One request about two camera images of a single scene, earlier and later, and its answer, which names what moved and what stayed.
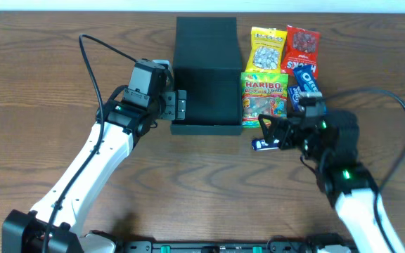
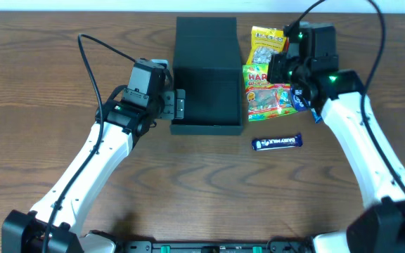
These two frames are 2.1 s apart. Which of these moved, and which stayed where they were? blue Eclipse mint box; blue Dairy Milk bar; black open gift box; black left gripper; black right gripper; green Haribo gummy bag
Moved: black right gripper; green Haribo gummy bag
Stayed: blue Eclipse mint box; black open gift box; black left gripper; blue Dairy Milk bar
